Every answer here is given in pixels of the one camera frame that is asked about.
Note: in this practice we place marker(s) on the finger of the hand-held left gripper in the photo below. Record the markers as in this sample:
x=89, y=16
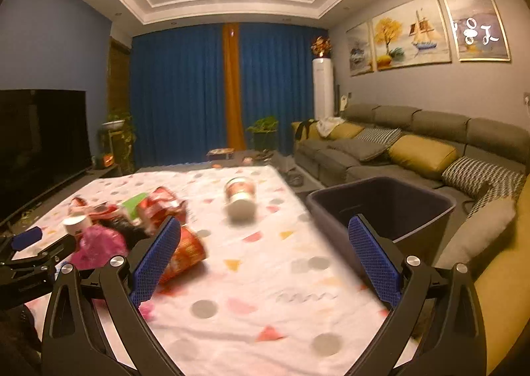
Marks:
x=54, y=247
x=27, y=237

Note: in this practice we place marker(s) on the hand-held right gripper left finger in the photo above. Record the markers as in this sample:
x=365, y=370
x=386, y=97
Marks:
x=159, y=256

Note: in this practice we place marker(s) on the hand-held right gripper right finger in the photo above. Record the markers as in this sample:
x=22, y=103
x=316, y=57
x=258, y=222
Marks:
x=372, y=264

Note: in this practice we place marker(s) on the red cylindrical can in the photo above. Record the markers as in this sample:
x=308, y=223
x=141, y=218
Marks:
x=188, y=251

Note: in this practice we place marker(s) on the black plastic bag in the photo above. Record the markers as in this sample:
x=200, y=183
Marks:
x=124, y=233

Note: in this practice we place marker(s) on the dark plastic bin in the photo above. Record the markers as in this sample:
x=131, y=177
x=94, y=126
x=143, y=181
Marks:
x=397, y=206

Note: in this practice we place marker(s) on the white red-print paper cup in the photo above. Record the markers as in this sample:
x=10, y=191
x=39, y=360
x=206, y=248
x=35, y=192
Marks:
x=239, y=196

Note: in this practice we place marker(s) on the plain white cup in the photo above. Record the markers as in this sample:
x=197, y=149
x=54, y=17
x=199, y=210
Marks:
x=76, y=226

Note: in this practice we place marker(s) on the pink plastic bag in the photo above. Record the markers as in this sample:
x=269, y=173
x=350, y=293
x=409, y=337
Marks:
x=97, y=247

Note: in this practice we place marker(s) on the small pink wrapper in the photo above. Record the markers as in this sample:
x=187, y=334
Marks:
x=147, y=309

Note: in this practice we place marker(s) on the green textured cloth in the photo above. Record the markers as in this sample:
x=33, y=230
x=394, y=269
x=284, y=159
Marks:
x=134, y=206

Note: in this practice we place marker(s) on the red white snack packet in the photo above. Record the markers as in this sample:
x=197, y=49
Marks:
x=93, y=208

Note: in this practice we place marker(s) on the grey television cabinet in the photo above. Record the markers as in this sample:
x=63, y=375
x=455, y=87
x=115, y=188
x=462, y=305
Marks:
x=103, y=171

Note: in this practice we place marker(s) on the black television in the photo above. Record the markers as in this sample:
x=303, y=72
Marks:
x=41, y=144

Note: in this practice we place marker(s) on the white printed blanket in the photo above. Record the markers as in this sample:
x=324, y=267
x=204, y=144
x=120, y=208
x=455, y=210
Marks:
x=256, y=276

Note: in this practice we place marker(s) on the orange ornament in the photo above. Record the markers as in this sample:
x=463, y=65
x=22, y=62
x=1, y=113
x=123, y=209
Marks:
x=107, y=160

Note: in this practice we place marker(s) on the beige cushion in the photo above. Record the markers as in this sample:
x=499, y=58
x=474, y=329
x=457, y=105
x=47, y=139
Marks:
x=480, y=231

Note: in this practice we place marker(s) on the grey cushion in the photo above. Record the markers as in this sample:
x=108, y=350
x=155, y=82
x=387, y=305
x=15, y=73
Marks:
x=360, y=150

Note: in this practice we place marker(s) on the patterned stool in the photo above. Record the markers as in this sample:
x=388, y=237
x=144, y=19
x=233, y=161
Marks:
x=220, y=152

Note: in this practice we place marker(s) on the yellow cushion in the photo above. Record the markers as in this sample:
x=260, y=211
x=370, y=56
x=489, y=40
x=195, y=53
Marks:
x=426, y=154
x=345, y=131

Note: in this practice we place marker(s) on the striped cushion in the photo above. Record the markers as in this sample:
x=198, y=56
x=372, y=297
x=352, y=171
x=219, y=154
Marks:
x=379, y=136
x=484, y=175

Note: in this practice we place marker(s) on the trailing plant on stand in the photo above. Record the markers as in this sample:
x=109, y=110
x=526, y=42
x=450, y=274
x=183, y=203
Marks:
x=118, y=131

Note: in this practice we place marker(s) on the white cloth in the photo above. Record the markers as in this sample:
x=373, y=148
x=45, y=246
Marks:
x=329, y=125

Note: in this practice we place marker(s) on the black cloth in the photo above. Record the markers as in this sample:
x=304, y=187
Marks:
x=306, y=129

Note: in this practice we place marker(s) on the grey sofa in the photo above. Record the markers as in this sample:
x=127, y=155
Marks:
x=439, y=123

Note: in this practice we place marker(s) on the potted plant green pot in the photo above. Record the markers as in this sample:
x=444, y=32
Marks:
x=263, y=131

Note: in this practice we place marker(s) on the blue curtain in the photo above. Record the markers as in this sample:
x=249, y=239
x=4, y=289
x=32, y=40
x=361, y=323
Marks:
x=182, y=94

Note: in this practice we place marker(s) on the white standing air conditioner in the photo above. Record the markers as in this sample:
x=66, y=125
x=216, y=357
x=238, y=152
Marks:
x=323, y=88

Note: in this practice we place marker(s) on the orange curtain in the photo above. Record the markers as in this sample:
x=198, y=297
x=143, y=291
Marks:
x=234, y=86

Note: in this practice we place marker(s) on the small landscape painting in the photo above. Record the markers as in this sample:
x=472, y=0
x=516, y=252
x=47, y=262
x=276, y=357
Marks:
x=359, y=49

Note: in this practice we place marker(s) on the flower ornament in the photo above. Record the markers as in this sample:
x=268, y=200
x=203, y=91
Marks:
x=321, y=47

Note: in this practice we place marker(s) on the sailboat painting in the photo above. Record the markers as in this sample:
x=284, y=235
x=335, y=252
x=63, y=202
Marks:
x=410, y=32

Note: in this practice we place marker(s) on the gold-framed painting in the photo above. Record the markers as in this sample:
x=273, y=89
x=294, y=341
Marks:
x=476, y=20

